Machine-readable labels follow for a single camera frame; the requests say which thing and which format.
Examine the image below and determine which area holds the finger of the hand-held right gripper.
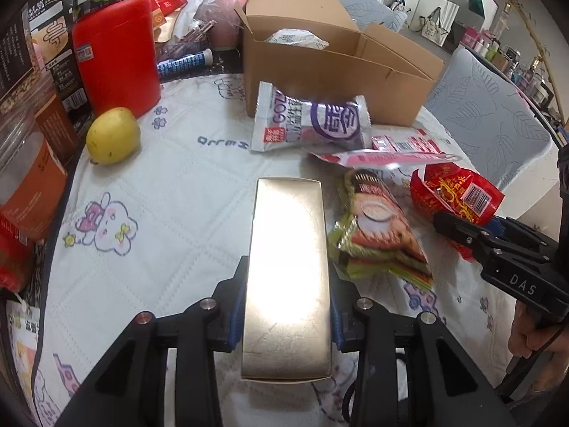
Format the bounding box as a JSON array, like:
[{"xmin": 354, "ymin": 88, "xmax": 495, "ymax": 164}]
[
  {"xmin": 433, "ymin": 211, "xmax": 499, "ymax": 262},
  {"xmin": 490, "ymin": 216, "xmax": 559, "ymax": 264}
]

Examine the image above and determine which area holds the red gold snack bag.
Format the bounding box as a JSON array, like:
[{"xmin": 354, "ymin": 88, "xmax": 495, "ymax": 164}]
[{"xmin": 408, "ymin": 163, "xmax": 506, "ymax": 263}]

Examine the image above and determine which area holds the brown contents plastic jar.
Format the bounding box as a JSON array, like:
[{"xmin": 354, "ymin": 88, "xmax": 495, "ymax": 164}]
[{"xmin": 27, "ymin": 77, "xmax": 81, "ymax": 163}]

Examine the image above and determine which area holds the pink instant noodle cup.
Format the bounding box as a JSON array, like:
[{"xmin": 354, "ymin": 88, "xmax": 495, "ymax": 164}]
[{"xmin": 206, "ymin": 6, "xmax": 245, "ymax": 51}]

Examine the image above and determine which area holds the row of cosmetic bottles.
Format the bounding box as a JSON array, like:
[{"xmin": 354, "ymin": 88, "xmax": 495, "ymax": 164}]
[{"xmin": 462, "ymin": 4, "xmax": 569, "ymax": 113}]

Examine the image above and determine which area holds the red canister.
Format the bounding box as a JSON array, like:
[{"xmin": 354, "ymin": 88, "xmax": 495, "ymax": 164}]
[{"xmin": 71, "ymin": 0, "xmax": 162, "ymax": 119}]

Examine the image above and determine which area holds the bamboo pole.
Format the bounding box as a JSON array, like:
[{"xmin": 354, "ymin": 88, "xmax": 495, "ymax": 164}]
[{"xmin": 502, "ymin": 0, "xmax": 562, "ymax": 99}]

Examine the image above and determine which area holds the green orange snack packet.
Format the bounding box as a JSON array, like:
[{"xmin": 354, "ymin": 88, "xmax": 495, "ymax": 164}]
[{"xmin": 328, "ymin": 168, "xmax": 435, "ymax": 294}]

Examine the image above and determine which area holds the white purple snack packet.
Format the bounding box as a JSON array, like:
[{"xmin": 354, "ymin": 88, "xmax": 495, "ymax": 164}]
[
  {"xmin": 264, "ymin": 28, "xmax": 330, "ymax": 51},
  {"xmin": 251, "ymin": 80, "xmax": 372, "ymax": 152}
]

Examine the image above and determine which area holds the blue white tube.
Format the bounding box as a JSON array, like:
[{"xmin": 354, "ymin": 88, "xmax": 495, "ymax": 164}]
[{"xmin": 156, "ymin": 48, "xmax": 213, "ymax": 82}]

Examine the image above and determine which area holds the bag of snack sticks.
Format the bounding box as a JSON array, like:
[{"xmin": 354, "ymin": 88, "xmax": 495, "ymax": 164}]
[{"xmin": 155, "ymin": 17, "xmax": 219, "ymax": 54}]

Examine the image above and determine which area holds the red contents plastic jar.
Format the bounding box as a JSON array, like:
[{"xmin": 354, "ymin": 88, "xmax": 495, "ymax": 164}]
[{"xmin": 0, "ymin": 212, "xmax": 33, "ymax": 293}]

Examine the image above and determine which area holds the pink long snack packet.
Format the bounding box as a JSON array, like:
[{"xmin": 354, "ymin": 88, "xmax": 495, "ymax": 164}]
[{"xmin": 308, "ymin": 148, "xmax": 463, "ymax": 171}]

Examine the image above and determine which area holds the gold box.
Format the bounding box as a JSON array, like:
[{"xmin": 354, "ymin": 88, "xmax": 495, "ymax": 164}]
[{"xmin": 241, "ymin": 177, "xmax": 334, "ymax": 383}]

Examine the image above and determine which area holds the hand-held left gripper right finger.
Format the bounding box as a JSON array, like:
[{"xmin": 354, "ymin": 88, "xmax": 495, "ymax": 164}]
[{"xmin": 331, "ymin": 288, "xmax": 513, "ymax": 427}]

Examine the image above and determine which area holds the grey covered chair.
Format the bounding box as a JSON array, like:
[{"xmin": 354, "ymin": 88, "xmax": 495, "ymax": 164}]
[
  {"xmin": 333, "ymin": 0, "xmax": 408, "ymax": 33},
  {"xmin": 422, "ymin": 46, "xmax": 554, "ymax": 193}
]

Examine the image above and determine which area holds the red white packet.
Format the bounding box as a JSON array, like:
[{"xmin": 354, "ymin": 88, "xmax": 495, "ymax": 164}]
[{"xmin": 371, "ymin": 127, "xmax": 446, "ymax": 153}]

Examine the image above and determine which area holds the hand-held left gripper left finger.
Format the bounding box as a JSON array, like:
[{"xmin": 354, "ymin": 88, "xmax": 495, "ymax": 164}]
[{"xmin": 57, "ymin": 255, "xmax": 250, "ymax": 427}]

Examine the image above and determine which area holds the cardboard box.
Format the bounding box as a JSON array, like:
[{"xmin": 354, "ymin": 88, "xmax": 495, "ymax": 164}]
[{"xmin": 234, "ymin": 0, "xmax": 446, "ymax": 128}]

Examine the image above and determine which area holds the quilted printed tablecloth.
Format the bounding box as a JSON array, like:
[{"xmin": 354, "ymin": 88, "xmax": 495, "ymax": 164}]
[{"xmin": 34, "ymin": 68, "xmax": 526, "ymax": 427}]

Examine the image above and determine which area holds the yellow lemon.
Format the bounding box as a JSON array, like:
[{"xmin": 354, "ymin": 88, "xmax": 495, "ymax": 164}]
[{"xmin": 85, "ymin": 106, "xmax": 142, "ymax": 167}]

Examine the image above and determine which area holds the black printed carton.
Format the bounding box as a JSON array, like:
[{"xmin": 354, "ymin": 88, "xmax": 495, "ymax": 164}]
[{"xmin": 0, "ymin": 0, "xmax": 88, "ymax": 113}]

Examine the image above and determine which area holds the white orange packet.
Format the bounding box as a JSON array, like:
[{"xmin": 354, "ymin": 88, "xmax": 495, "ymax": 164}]
[{"xmin": 4, "ymin": 300, "xmax": 42, "ymax": 411}]

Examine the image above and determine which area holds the person's right hand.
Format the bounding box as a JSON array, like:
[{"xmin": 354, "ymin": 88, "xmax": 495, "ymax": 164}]
[{"xmin": 509, "ymin": 303, "xmax": 569, "ymax": 393}]

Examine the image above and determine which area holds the orange label clear jar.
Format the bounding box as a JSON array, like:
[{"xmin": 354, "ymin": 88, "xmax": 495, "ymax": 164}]
[{"xmin": 0, "ymin": 109, "xmax": 69, "ymax": 242}]

